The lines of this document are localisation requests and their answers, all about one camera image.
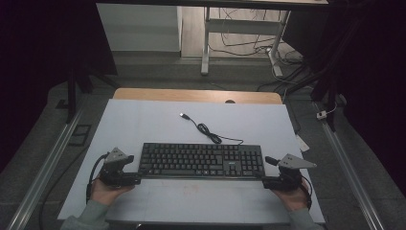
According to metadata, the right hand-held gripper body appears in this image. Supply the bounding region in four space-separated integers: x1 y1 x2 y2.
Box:
265 153 318 192

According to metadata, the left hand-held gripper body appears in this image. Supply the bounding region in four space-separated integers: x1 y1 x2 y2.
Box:
99 147 135 188

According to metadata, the black keyboard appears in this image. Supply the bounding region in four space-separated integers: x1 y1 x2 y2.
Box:
138 142 266 180

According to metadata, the person's right hand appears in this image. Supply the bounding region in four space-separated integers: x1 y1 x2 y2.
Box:
271 186 309 213

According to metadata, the person's left hand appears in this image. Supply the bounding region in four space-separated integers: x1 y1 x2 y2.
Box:
90 178 135 206

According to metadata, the white paper tag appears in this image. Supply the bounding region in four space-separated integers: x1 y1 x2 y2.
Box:
295 133 310 152

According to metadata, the white table mat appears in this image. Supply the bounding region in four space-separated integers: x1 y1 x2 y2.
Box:
56 98 326 224

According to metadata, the black metal stand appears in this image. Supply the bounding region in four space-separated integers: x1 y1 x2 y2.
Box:
286 18 352 132
65 63 121 124

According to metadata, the dark curtain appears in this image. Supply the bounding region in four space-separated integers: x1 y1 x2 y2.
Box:
282 0 406 196
0 0 118 173

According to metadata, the white cabinet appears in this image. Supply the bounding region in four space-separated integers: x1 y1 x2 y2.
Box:
96 3 183 53

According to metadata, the white-framed desk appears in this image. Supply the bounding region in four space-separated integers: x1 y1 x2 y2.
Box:
95 0 329 78

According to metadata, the left hand-held gripper black cable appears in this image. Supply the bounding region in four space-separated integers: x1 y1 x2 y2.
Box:
85 152 110 204

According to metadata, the hand-held gripper black cable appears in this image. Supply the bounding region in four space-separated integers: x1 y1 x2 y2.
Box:
85 152 110 204
301 174 313 211

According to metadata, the right hand-held gripper black cable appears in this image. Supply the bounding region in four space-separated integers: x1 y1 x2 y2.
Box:
301 174 313 211

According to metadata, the aluminium floor rail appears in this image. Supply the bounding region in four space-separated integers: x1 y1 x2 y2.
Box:
6 104 84 230
314 102 386 230

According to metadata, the black floor cable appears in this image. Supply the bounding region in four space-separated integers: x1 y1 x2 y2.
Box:
38 147 89 230

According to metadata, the black keyboard cable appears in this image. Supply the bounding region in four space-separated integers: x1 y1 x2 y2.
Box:
179 112 244 146

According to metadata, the tangle of black floor cables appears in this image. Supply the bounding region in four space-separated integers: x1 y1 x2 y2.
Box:
209 8 305 94

